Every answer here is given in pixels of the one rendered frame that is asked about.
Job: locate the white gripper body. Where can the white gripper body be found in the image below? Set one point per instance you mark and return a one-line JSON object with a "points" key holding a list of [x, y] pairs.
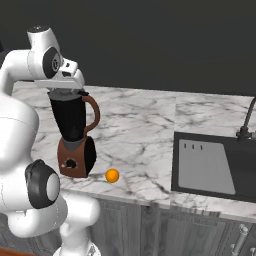
{"points": [[63, 82]]}

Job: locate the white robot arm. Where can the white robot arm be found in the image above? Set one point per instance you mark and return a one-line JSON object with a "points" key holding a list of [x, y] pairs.
{"points": [[16, 133]]}

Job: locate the dark grey blender lid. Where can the dark grey blender lid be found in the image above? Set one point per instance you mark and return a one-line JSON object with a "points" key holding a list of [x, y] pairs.
{"points": [[66, 94]]}

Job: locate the brown and black blender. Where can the brown and black blender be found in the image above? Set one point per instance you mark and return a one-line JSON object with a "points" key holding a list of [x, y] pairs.
{"points": [[71, 123]]}

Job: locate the orange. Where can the orange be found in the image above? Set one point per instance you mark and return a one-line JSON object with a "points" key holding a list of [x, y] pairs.
{"points": [[112, 175]]}

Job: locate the grey wooden cupboard door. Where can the grey wooden cupboard door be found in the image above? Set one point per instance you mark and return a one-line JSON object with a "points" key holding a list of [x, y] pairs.
{"points": [[238, 238], [116, 230], [193, 238]]}

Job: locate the black sink with grey basin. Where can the black sink with grey basin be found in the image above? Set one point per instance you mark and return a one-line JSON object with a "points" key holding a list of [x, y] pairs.
{"points": [[203, 166]]}

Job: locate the dark metal tap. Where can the dark metal tap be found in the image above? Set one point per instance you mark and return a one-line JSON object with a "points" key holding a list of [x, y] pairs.
{"points": [[246, 128]]}

